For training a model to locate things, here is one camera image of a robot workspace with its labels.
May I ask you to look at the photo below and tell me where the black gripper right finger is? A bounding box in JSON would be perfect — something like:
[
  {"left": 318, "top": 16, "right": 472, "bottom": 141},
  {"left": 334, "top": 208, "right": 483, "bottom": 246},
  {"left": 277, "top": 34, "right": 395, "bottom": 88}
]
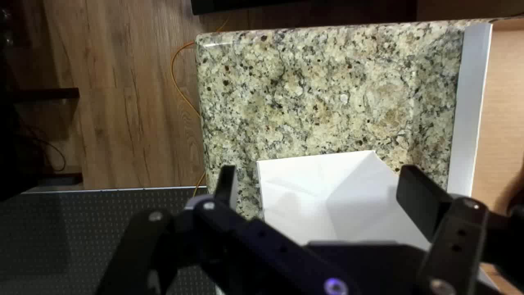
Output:
[{"left": 396, "top": 164, "right": 524, "bottom": 295}]

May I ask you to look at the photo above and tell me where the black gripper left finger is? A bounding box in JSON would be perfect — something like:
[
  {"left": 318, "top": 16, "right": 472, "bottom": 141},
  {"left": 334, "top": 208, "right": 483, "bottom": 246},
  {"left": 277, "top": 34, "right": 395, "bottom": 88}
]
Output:
[{"left": 97, "top": 164, "right": 359, "bottom": 295}]

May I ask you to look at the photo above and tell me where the white paper bag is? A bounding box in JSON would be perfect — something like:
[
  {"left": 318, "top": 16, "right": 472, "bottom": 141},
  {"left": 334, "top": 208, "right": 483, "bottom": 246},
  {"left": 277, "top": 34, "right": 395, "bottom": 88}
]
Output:
[{"left": 255, "top": 149, "right": 432, "bottom": 252}]

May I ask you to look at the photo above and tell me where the black perforated table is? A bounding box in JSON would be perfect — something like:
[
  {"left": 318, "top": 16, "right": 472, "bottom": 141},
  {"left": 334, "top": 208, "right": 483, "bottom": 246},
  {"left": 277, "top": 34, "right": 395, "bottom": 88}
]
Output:
[{"left": 0, "top": 185, "right": 218, "bottom": 295}]

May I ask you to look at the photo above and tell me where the dark shelf unit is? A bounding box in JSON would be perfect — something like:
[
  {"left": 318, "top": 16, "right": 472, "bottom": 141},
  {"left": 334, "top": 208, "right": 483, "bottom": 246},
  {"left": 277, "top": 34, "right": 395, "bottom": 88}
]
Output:
[{"left": 0, "top": 0, "right": 83, "bottom": 201}]

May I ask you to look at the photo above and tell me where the thin orange cable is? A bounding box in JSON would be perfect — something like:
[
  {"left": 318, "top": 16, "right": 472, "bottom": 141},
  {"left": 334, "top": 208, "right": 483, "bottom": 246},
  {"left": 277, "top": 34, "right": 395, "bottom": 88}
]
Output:
[{"left": 170, "top": 21, "right": 228, "bottom": 193}]

